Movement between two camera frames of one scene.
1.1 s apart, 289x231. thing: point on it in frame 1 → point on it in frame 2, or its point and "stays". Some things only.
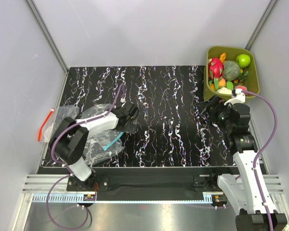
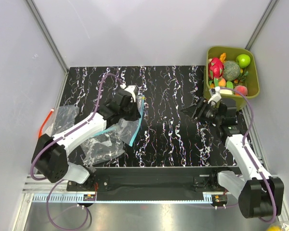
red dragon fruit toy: x=216 y=68 stays
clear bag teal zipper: x=101 y=146 → x=128 y=129
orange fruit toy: x=222 y=83 stays
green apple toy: x=243 y=60 stays
